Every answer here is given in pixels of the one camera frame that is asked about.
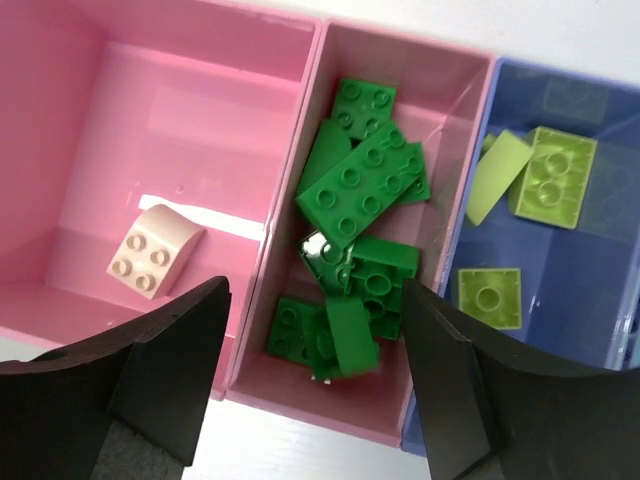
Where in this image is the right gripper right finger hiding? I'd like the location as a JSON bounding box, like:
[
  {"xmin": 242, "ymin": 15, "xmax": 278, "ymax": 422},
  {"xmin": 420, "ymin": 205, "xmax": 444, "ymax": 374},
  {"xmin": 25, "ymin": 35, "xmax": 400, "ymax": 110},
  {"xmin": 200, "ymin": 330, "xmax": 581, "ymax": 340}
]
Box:
[{"xmin": 401, "ymin": 280, "xmax": 639, "ymax": 479}]

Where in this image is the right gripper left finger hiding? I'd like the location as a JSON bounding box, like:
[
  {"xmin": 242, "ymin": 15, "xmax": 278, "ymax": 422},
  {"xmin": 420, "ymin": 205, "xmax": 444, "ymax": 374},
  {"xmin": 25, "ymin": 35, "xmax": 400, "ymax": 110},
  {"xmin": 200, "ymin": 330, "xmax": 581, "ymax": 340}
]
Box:
[{"xmin": 1, "ymin": 276, "xmax": 231, "ymax": 479}]

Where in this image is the lime lego brick small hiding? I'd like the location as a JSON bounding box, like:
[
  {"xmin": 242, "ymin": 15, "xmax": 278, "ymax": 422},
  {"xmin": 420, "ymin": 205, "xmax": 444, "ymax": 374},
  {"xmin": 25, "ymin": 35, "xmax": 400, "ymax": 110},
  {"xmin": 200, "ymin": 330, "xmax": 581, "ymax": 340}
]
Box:
[{"xmin": 454, "ymin": 268, "xmax": 523, "ymax": 330}]

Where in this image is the white lego brick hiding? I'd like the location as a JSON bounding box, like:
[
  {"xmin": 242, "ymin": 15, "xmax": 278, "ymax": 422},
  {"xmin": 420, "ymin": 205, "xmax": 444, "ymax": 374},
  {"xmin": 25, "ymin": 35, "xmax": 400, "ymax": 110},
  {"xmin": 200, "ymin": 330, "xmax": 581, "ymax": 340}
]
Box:
[{"xmin": 106, "ymin": 204, "xmax": 205, "ymax": 300}]

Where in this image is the green lego long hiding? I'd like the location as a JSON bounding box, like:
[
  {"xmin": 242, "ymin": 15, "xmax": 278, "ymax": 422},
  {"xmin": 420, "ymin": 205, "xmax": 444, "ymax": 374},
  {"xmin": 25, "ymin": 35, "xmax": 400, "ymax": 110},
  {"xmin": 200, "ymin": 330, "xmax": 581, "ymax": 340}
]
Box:
[
  {"xmin": 298, "ymin": 231, "xmax": 353, "ymax": 296},
  {"xmin": 345, "ymin": 235, "xmax": 420, "ymax": 340},
  {"xmin": 296, "ymin": 120, "xmax": 425, "ymax": 249}
]

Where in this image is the green lego small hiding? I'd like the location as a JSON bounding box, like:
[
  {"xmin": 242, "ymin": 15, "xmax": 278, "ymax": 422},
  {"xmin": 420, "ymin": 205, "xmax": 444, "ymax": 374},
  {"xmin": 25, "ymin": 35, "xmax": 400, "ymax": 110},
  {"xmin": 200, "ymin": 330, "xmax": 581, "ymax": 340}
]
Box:
[{"xmin": 265, "ymin": 296, "xmax": 321, "ymax": 366}]

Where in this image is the lime lego brick front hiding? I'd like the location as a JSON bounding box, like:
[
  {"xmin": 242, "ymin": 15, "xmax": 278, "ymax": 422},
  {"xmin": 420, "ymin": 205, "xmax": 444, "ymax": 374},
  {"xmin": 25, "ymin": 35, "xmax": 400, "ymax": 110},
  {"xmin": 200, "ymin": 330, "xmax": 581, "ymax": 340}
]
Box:
[{"xmin": 507, "ymin": 126, "xmax": 598, "ymax": 230}]

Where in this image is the large pink bin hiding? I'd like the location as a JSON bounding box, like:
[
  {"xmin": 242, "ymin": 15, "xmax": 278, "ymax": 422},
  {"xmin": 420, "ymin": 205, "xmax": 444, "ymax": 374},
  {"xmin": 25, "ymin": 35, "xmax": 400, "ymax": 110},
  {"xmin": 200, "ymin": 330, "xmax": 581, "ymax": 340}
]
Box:
[{"xmin": 1, "ymin": 1, "xmax": 322, "ymax": 397}]

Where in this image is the small pink bin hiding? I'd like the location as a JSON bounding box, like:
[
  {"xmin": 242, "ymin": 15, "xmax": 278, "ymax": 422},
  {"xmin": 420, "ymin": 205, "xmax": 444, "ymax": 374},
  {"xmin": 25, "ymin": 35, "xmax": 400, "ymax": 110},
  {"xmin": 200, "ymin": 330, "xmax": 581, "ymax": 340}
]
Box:
[{"xmin": 226, "ymin": 20, "xmax": 494, "ymax": 447}]

